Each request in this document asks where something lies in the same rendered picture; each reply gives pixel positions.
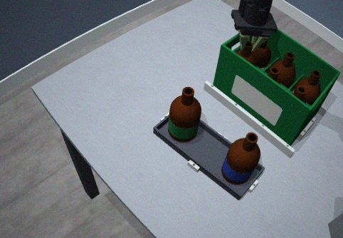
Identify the green bottle crate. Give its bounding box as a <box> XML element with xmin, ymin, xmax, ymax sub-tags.
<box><xmin>213</xmin><ymin>29</ymin><xmax>330</xmax><ymax>145</ymax></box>

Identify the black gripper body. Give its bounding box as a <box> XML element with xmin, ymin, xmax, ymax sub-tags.
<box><xmin>231</xmin><ymin>0</ymin><xmax>278</xmax><ymax>38</ymax></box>

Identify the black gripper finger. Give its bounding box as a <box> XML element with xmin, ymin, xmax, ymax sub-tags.
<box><xmin>251</xmin><ymin>36</ymin><xmax>269</xmax><ymax>52</ymax></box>
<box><xmin>238</xmin><ymin>30</ymin><xmax>249</xmax><ymax>51</ymax></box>

